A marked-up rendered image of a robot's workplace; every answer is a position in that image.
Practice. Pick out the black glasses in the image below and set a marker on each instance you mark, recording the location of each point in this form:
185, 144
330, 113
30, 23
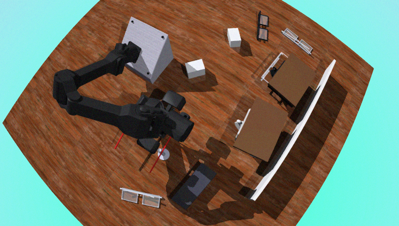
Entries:
261, 32

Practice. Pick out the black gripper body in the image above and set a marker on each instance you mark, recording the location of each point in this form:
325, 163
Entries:
174, 100

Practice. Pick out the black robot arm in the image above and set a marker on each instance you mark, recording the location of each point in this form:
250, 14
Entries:
133, 120

